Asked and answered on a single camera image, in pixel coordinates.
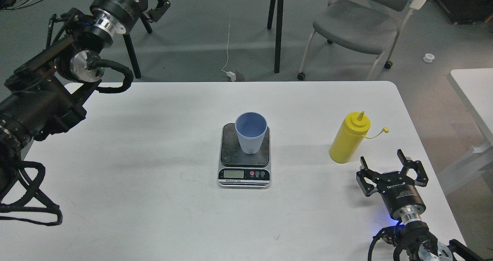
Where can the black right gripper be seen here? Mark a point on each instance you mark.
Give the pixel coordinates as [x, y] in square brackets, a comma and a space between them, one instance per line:
[398, 192]

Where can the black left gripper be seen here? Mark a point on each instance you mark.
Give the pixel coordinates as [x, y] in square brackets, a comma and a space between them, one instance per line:
[122, 15]

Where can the yellow squeeze bottle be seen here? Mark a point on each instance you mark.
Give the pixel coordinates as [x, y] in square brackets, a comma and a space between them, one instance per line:
[352, 131]

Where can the blue ribbed plastic cup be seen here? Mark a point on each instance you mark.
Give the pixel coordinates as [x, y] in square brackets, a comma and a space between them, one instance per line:
[250, 129]

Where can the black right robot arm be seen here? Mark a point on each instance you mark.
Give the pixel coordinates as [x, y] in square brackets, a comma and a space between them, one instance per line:
[415, 238]

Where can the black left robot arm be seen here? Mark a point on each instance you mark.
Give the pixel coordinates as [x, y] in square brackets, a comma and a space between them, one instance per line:
[84, 53]

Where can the digital kitchen scale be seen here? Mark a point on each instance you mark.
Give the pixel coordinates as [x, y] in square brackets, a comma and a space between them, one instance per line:
[237, 169]

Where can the small white spool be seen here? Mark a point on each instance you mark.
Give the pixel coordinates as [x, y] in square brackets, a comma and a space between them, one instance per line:
[428, 58]

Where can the black trestle desk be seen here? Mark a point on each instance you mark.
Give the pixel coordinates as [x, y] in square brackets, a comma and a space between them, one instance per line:
[266, 13]

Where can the white side table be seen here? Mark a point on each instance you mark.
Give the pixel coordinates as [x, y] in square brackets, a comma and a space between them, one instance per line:
[475, 89]

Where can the grey office chair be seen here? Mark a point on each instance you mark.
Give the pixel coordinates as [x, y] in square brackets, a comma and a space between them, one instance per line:
[363, 29]

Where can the black cabinet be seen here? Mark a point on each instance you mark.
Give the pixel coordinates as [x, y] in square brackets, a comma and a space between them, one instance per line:
[466, 11]

